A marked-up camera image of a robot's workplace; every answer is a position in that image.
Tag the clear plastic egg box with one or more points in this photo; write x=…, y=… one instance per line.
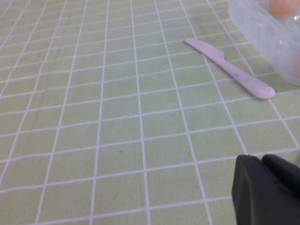
x=262, y=35

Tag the orange plastic egg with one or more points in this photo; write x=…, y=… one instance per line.
x=281, y=7

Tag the green checked tablecloth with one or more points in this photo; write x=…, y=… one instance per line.
x=93, y=117

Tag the pink plastic knife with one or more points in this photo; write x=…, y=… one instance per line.
x=234, y=70

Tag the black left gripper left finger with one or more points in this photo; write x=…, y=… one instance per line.
x=253, y=197

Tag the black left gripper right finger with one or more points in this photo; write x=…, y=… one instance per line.
x=286, y=175

